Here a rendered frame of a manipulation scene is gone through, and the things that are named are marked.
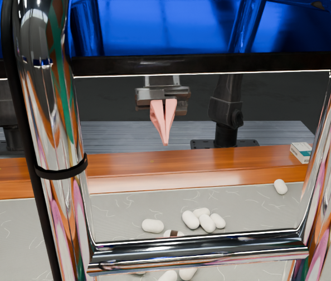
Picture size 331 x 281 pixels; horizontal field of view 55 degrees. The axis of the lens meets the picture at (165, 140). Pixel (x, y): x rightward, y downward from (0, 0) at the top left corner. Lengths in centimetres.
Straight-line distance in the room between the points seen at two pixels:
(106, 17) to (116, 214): 39
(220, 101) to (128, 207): 40
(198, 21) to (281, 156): 51
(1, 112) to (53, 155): 78
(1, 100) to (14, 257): 49
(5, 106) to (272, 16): 75
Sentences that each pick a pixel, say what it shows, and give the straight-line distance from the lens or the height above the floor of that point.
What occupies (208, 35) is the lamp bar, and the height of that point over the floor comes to 107.
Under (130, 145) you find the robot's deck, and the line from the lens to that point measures 96.
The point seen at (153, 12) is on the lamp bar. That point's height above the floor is 109.
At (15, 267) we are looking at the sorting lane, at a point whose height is 74.
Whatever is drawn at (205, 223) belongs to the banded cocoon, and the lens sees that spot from 54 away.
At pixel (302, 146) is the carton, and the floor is 78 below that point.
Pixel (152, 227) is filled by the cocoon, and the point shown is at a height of 76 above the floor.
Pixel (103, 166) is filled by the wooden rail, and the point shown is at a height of 77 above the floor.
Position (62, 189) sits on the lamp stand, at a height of 102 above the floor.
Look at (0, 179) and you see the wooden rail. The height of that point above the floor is 77.
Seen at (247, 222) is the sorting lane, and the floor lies 74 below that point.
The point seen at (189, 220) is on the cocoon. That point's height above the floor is 76.
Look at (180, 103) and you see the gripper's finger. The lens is 62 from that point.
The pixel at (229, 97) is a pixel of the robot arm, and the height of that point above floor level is 84.
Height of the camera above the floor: 112
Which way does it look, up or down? 27 degrees down
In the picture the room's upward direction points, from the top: straight up
